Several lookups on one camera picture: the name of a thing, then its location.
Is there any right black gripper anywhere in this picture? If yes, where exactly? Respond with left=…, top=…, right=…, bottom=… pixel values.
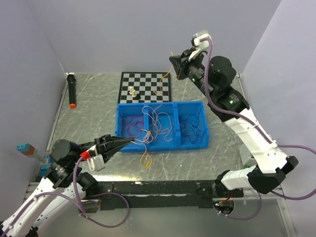
left=170, top=47, right=215, bottom=99

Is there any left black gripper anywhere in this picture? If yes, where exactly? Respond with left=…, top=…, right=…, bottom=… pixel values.
left=79, top=133, right=135, bottom=162

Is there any blue three-compartment plastic bin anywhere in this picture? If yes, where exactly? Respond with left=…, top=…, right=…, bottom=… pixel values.
left=115, top=101, right=209, bottom=153

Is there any yellow cable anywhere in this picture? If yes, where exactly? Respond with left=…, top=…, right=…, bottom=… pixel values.
left=132, top=51, right=174, bottom=169

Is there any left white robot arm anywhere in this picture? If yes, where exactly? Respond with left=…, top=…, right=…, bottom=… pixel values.
left=0, top=134, right=134, bottom=237

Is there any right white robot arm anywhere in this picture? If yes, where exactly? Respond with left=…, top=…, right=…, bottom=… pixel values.
left=169, top=49, right=298, bottom=197

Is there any black and white chessboard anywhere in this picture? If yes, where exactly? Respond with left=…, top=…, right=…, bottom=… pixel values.
left=118, top=72, right=172, bottom=104

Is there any short white chess piece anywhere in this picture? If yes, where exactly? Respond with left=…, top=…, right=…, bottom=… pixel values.
left=131, top=90, right=136, bottom=98

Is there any blue white lego structure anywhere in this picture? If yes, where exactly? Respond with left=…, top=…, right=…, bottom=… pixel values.
left=35, top=150, right=53, bottom=182

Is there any black microphone orange tip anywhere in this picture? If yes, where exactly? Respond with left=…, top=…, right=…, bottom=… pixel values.
left=67, top=74, right=77, bottom=109

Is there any blue and brown toy block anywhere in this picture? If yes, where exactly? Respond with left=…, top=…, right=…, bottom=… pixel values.
left=16, top=143, right=35, bottom=156

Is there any white tape dispenser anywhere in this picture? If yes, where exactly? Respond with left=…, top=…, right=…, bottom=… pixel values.
left=239, top=144, right=257, bottom=166

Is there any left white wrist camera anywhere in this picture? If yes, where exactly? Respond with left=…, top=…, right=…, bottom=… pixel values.
left=80, top=150, right=105, bottom=172

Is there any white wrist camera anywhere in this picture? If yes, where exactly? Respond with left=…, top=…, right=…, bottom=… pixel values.
left=80, top=150, right=105, bottom=172
left=188, top=30, right=213, bottom=61

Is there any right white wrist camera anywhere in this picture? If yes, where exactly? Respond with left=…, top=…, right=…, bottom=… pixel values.
left=188, top=30, right=213, bottom=61

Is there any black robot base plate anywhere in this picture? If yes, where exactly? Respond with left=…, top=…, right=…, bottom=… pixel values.
left=67, top=180, right=245, bottom=215

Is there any aluminium frame rail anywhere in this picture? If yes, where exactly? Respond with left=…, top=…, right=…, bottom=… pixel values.
left=22, top=179, right=285, bottom=203

